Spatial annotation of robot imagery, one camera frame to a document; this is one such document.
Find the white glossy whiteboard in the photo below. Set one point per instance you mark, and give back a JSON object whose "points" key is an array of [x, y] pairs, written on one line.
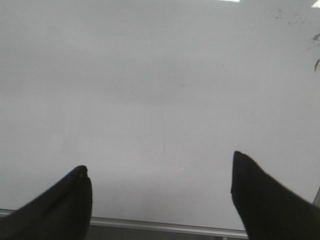
{"points": [[154, 97]]}

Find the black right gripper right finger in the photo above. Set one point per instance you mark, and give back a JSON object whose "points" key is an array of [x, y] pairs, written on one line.
{"points": [[267, 209]]}

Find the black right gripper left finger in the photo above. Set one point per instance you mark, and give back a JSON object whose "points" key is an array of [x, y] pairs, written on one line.
{"points": [[62, 212]]}

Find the grey aluminium whiteboard frame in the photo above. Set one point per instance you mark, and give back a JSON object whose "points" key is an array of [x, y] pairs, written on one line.
{"points": [[167, 227]]}

